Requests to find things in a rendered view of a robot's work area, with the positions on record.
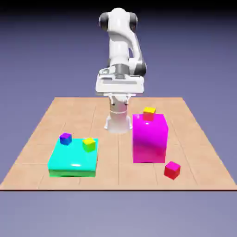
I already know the small yellow-green cube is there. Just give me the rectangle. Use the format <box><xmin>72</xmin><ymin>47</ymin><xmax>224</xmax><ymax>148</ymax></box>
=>
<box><xmin>82</xmin><ymin>137</ymin><xmax>96</xmax><ymax>153</ymax></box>

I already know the large cyan box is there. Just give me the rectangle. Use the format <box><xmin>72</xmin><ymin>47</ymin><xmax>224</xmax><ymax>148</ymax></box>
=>
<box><xmin>47</xmin><ymin>137</ymin><xmax>99</xmax><ymax>178</ymax></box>

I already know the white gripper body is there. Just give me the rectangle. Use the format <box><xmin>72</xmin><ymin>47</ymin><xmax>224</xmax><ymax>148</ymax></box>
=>
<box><xmin>95</xmin><ymin>73</ymin><xmax>145</xmax><ymax>97</ymax></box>

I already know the small blue cube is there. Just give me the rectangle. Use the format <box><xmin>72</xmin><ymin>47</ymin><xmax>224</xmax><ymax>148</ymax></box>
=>
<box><xmin>59</xmin><ymin>132</ymin><xmax>73</xmax><ymax>146</ymax></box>

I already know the large magenta box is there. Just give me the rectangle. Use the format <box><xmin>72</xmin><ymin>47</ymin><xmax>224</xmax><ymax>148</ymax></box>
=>
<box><xmin>132</xmin><ymin>113</ymin><xmax>169</xmax><ymax>164</ymax></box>

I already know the small yellow-red cube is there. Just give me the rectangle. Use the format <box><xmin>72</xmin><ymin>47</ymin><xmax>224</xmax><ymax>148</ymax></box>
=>
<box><xmin>143</xmin><ymin>106</ymin><xmax>156</xmax><ymax>122</ymax></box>

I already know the small red cube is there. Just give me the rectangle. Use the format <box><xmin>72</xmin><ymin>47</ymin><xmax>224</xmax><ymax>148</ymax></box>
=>
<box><xmin>163</xmin><ymin>161</ymin><xmax>181</xmax><ymax>181</ymax></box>

